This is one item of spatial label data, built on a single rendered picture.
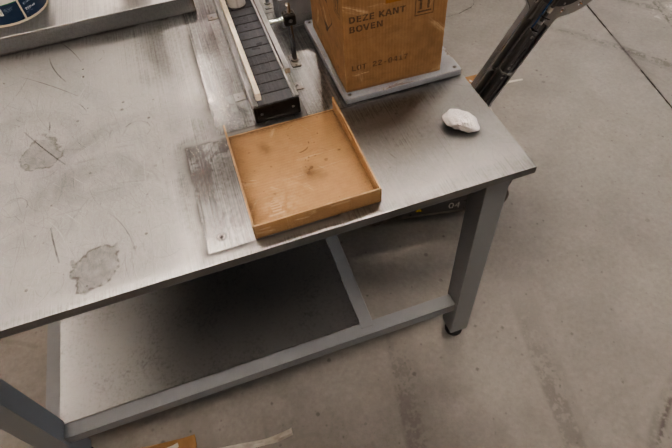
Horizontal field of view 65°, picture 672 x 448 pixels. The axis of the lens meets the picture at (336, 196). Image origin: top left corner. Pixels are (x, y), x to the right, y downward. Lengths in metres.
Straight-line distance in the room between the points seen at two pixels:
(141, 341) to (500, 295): 1.18
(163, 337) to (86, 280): 0.64
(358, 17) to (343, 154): 0.29
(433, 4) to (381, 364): 1.11
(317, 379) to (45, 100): 1.12
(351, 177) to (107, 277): 0.51
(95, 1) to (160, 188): 0.76
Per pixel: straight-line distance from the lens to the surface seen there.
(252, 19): 1.52
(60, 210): 1.24
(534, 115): 2.58
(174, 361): 1.65
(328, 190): 1.08
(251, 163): 1.16
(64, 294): 1.10
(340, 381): 1.77
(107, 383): 1.70
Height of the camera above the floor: 1.66
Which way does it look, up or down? 50 degrees down
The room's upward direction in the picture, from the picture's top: 5 degrees counter-clockwise
